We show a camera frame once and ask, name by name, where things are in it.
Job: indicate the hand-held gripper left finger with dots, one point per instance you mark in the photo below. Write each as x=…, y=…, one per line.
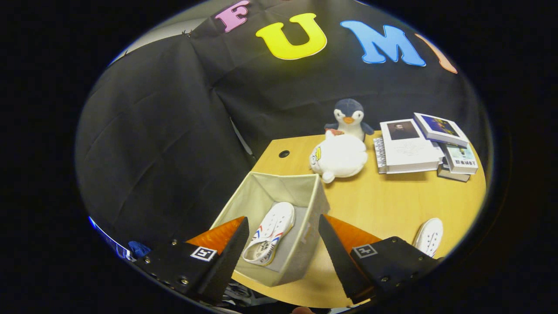
x=226, y=257

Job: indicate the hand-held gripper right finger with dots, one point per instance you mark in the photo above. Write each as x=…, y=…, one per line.
x=338, y=257

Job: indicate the white shoe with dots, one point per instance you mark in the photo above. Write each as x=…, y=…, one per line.
x=277, y=222
x=429, y=235

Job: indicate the grey fabric storage box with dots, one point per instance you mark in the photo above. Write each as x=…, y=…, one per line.
x=270, y=185

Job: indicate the blue cloth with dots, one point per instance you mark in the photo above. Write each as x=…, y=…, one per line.
x=139, y=249

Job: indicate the white plush toy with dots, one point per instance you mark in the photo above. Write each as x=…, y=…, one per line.
x=342, y=157

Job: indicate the thin white book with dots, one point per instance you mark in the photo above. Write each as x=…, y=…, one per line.
x=379, y=155

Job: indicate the white book with dark portrait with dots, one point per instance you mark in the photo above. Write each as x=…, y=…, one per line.
x=409, y=152

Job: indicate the dark cover book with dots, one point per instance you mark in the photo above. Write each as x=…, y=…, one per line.
x=451, y=175

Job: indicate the penguin plush toy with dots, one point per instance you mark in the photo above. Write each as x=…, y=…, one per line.
x=348, y=109

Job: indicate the book with pale teal cover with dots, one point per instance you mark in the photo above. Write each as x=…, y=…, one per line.
x=462, y=157

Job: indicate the book with blue picture cover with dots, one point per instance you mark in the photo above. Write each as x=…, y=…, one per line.
x=440, y=126

